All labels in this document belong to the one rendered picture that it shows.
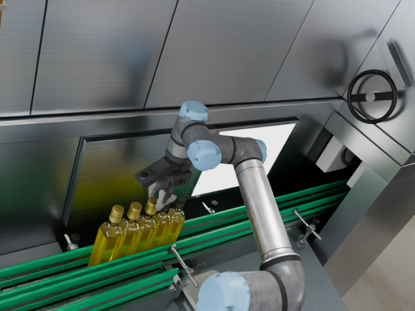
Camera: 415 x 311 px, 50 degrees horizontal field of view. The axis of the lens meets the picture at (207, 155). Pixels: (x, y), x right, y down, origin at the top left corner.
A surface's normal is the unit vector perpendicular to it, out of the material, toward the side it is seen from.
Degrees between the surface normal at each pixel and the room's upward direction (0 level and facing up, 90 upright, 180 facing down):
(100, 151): 90
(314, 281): 0
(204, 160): 90
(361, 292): 0
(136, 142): 90
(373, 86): 90
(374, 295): 0
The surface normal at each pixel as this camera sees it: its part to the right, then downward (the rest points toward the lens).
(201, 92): 0.54, 0.64
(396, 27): -0.77, 0.11
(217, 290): -0.83, -0.17
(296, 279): 0.55, -0.60
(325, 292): 0.34, -0.76
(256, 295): 0.45, -0.47
